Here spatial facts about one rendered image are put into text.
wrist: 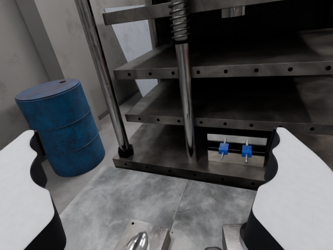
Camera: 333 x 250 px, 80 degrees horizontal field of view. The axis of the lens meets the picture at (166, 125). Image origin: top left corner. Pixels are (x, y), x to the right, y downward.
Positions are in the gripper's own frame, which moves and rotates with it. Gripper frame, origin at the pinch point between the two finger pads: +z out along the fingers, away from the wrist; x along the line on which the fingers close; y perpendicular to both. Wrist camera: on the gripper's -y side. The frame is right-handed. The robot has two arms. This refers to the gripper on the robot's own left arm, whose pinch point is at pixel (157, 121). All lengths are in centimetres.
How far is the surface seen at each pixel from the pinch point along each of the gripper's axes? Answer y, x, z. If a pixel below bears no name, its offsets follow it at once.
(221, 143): 51, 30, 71
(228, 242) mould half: 52, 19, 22
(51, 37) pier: 21, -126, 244
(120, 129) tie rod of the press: 52, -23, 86
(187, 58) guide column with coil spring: 11, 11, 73
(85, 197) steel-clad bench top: 71, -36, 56
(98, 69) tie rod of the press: 18, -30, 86
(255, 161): 58, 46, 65
